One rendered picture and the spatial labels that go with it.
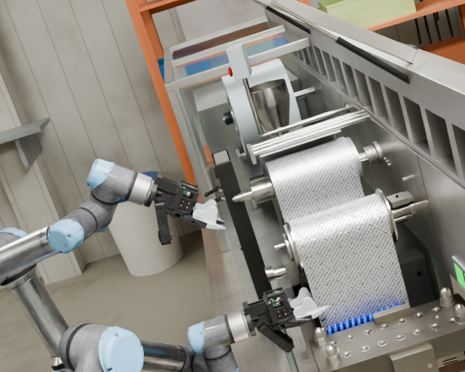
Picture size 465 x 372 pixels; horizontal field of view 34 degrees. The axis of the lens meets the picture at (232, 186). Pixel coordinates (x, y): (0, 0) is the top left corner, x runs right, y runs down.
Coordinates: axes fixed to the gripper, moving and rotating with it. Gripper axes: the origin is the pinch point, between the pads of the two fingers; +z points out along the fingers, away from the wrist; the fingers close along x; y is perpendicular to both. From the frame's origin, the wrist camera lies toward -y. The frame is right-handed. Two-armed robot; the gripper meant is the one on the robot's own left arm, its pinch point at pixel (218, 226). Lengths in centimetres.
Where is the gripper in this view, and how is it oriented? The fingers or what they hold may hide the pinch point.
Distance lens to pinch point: 192.6
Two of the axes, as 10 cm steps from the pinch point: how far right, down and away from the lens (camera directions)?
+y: 3.9, -8.9, -2.3
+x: -0.9, -2.9, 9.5
